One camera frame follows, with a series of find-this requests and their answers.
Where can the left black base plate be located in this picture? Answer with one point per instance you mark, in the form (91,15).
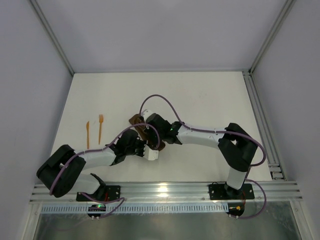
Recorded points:
(112,193)

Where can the corner aluminium post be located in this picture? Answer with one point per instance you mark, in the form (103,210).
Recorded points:
(272,33)
(51,35)

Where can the left corner aluminium post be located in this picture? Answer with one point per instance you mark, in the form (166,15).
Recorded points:
(51,35)

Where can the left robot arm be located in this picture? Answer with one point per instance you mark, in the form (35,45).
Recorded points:
(63,169)

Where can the slotted cable duct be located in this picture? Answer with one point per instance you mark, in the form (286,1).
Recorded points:
(138,208)

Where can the right side aluminium rail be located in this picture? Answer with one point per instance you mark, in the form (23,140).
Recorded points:
(272,155)

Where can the left black connector board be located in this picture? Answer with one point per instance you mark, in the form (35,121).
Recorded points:
(95,211)

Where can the right black connector board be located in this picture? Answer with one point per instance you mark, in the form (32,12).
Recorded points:
(235,210)

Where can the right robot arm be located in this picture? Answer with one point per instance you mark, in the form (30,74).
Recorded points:
(233,142)

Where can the right corner aluminium post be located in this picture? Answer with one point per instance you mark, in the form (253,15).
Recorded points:
(272,33)

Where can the front aluminium rail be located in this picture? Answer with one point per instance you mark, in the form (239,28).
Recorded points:
(148,192)

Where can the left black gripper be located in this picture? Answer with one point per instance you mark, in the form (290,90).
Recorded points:
(140,150)

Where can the orange plastic fork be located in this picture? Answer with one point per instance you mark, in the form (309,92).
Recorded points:
(101,120)

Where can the orange plastic knife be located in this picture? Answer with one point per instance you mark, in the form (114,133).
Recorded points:
(88,135)

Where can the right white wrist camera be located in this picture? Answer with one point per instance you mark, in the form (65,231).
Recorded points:
(145,114)

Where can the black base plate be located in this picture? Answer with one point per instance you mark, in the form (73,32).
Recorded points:
(221,191)
(112,193)

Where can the black connector board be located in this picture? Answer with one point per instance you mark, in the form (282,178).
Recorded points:
(235,210)
(95,211)

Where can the brown cloth napkin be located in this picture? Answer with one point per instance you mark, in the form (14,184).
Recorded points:
(142,130)

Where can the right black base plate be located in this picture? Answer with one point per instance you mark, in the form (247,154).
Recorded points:
(221,191)

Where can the aluminium rail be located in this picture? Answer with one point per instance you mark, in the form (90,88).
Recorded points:
(148,192)
(272,155)

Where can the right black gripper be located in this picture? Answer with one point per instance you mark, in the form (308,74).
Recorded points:
(149,130)

